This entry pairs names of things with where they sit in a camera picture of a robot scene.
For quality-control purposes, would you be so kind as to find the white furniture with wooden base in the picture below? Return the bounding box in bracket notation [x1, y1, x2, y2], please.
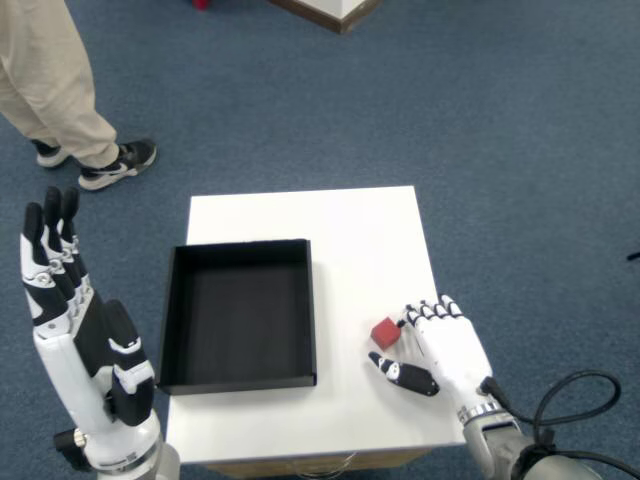
[269, 0, 385, 35]

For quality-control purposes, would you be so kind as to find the black open box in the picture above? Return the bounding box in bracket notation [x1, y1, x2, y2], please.
[156, 238, 319, 395]

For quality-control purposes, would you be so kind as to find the person in beige trousers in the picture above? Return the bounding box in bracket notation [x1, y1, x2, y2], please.
[0, 0, 120, 169]

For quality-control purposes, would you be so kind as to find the red cube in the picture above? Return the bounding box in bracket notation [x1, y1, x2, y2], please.
[370, 316, 403, 350]

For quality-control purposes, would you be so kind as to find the black white sneaker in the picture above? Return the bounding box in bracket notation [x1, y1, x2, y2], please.
[78, 138, 158, 192]
[32, 139, 71, 169]

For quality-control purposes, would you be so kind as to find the white square table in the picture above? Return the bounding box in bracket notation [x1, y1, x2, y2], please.
[166, 185, 470, 475]

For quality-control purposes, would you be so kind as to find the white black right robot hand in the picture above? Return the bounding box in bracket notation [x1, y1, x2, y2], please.
[368, 293, 512, 424]

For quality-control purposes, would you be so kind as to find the black left wrist plug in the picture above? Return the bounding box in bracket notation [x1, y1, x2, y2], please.
[53, 428, 94, 472]

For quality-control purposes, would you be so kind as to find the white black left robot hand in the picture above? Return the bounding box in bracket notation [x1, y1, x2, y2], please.
[19, 185, 162, 469]

